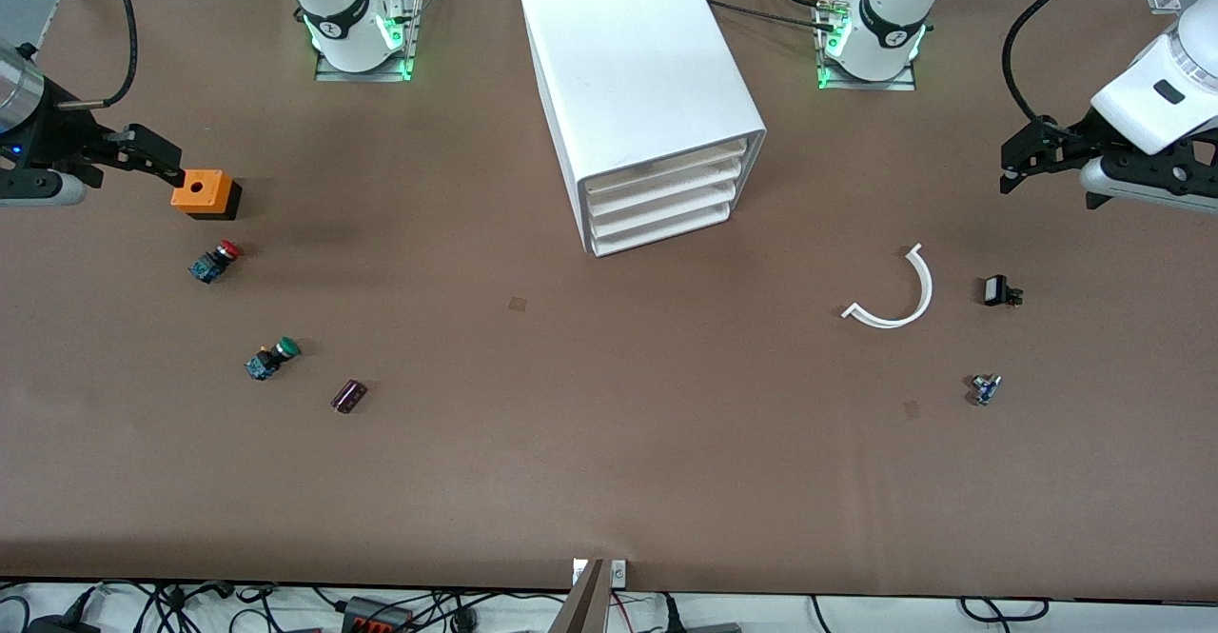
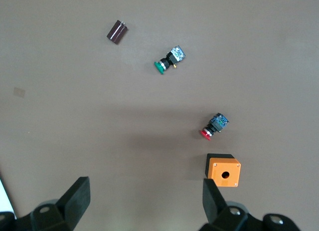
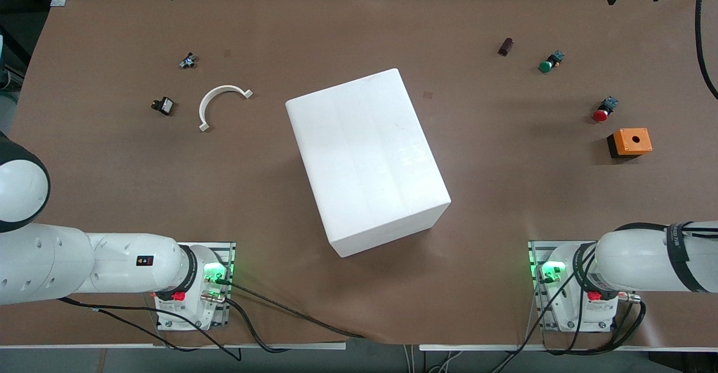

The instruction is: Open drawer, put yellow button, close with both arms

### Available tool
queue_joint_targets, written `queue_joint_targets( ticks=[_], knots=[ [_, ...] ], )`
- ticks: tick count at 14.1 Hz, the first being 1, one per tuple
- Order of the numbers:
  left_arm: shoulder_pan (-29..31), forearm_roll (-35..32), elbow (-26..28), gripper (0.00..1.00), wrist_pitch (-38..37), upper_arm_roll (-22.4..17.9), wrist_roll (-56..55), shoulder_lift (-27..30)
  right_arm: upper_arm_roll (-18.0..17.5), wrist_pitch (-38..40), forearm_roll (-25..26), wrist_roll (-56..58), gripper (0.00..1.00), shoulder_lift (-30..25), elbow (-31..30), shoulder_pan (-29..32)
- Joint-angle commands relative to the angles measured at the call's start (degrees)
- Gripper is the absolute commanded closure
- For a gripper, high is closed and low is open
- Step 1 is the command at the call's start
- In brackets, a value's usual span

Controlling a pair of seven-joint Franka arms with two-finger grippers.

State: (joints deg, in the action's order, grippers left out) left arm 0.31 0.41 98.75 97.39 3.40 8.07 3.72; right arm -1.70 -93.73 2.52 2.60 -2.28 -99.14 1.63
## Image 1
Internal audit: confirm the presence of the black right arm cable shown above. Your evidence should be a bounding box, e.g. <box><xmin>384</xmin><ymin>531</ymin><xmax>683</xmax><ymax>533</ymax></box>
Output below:
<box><xmin>55</xmin><ymin>0</ymin><xmax>138</xmax><ymax>110</ymax></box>

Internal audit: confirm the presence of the green push button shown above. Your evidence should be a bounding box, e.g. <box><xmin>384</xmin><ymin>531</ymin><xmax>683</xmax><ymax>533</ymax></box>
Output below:
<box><xmin>245</xmin><ymin>336</ymin><xmax>302</xmax><ymax>382</ymax></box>

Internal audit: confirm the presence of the white drawer cabinet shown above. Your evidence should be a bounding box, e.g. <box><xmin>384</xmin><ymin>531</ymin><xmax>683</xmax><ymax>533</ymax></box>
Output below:
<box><xmin>521</xmin><ymin>0</ymin><xmax>768</xmax><ymax>257</ymax></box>

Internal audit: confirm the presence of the black looped floor cable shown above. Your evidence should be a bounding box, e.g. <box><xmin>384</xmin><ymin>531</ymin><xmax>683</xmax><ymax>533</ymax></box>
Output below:
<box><xmin>957</xmin><ymin>596</ymin><xmax>1050</xmax><ymax>625</ymax></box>

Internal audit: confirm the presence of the white plastic drawer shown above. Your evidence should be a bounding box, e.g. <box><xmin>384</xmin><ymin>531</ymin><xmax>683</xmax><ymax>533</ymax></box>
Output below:
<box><xmin>590</xmin><ymin>198</ymin><xmax>736</xmax><ymax>256</ymax></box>
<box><xmin>582</xmin><ymin>138</ymin><xmax>748</xmax><ymax>198</ymax></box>
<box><xmin>585</xmin><ymin>159</ymin><xmax>745</xmax><ymax>217</ymax></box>
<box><xmin>588</xmin><ymin>179</ymin><xmax>741</xmax><ymax>236</ymax></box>

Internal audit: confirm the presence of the white curved plastic piece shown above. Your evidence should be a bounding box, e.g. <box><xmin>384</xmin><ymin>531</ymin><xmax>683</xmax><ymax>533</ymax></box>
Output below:
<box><xmin>842</xmin><ymin>243</ymin><xmax>934</xmax><ymax>330</ymax></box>

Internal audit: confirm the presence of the black power strip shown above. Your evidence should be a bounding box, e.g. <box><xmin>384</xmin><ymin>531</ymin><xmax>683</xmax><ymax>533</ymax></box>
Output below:
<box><xmin>341</xmin><ymin>596</ymin><xmax>416</xmax><ymax>633</ymax></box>

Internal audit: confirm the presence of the black power adapter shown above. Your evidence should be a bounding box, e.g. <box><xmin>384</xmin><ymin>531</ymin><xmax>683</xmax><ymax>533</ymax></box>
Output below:
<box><xmin>27</xmin><ymin>585</ymin><xmax>104</xmax><ymax>633</ymax></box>

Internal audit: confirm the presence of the wooden post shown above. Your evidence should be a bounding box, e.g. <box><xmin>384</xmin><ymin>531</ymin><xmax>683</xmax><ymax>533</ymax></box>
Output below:
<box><xmin>547</xmin><ymin>560</ymin><xmax>610</xmax><ymax>633</ymax></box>

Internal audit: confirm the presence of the red push button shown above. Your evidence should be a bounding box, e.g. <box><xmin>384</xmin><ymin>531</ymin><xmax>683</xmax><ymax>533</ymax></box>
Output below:
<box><xmin>188</xmin><ymin>241</ymin><xmax>245</xmax><ymax>284</ymax></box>

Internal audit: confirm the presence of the orange button box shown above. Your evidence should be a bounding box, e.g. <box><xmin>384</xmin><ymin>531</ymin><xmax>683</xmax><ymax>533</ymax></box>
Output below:
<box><xmin>170</xmin><ymin>169</ymin><xmax>243</xmax><ymax>222</ymax></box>

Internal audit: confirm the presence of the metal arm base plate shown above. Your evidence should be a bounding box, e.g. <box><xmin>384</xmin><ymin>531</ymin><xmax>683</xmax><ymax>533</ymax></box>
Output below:
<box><xmin>815</xmin><ymin>0</ymin><xmax>920</xmax><ymax>92</ymax></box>
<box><xmin>314</xmin><ymin>0</ymin><xmax>424</xmax><ymax>83</ymax></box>

